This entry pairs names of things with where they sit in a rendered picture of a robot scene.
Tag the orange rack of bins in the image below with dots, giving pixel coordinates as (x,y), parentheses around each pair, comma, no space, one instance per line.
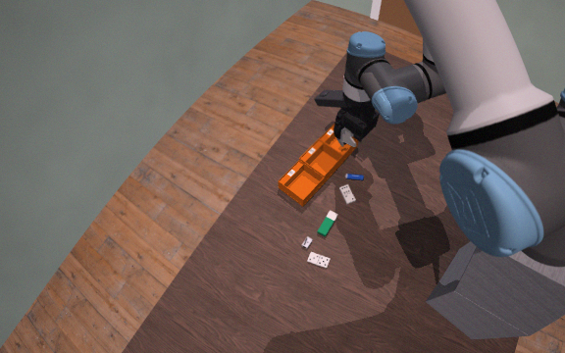
(302,181)

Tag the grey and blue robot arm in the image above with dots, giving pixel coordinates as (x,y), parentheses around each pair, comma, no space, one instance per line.
(504,180)

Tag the white domino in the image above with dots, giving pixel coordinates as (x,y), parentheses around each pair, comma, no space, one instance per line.
(319,260)
(347,194)

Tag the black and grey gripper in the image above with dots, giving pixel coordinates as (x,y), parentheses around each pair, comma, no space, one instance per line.
(354,119)

